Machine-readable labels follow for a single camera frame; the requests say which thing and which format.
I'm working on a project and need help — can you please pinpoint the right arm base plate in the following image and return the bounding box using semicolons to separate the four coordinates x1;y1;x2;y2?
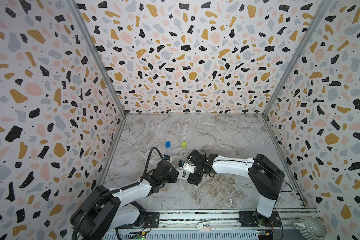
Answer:
239;210;282;228

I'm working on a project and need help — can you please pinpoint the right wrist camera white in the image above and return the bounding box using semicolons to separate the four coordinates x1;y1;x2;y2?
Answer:
179;160;196;174

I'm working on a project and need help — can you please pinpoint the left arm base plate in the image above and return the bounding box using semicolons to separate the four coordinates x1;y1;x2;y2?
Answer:
131;212;160;229

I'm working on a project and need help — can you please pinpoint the black corrugated cable conduit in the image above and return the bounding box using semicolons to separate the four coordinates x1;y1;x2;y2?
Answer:
71;146;166;240

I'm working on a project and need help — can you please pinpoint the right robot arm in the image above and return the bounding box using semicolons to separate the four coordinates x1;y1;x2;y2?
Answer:
179;150;285;220

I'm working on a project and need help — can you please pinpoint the aluminium mounting rail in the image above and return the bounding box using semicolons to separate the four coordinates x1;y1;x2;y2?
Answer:
98;209;319;240

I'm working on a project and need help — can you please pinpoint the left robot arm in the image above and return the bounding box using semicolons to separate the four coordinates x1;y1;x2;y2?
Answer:
70;160;179;240

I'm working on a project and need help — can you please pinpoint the white red remote control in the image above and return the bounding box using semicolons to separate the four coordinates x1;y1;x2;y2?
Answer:
178;170;190;181

